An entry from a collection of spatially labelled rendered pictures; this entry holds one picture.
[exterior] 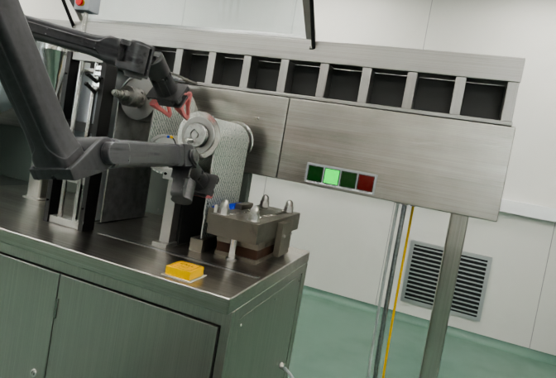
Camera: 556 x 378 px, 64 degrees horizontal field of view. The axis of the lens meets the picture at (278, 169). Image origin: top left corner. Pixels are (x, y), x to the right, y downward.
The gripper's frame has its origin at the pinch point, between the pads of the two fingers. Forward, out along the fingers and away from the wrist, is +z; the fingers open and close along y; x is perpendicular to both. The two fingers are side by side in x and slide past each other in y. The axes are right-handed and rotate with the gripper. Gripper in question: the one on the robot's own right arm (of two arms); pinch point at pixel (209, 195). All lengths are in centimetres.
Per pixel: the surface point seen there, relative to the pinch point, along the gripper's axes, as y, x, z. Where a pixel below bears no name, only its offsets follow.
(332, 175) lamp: 30.3, 24.4, 20.5
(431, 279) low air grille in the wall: 75, 66, 262
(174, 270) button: 8.9, -27.7, -18.0
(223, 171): 0.3, 9.5, 1.8
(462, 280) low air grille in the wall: 98, 70, 260
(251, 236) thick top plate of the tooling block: 18.2, -10.1, -1.4
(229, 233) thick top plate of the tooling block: 11.4, -10.6, -1.1
